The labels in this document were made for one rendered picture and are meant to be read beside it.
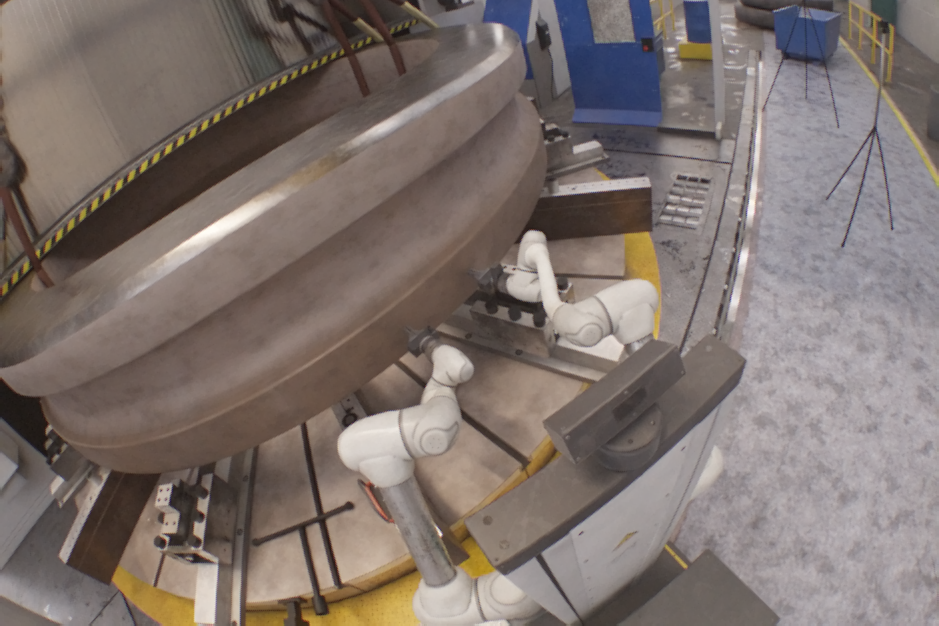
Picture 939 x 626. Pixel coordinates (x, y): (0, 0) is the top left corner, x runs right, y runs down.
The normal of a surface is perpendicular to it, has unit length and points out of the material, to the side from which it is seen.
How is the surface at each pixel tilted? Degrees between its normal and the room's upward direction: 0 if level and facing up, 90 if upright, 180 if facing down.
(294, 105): 90
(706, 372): 0
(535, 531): 0
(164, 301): 90
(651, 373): 61
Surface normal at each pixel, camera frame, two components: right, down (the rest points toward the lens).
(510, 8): -0.60, 0.01
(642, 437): -0.26, -0.75
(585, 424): 0.29, 0.03
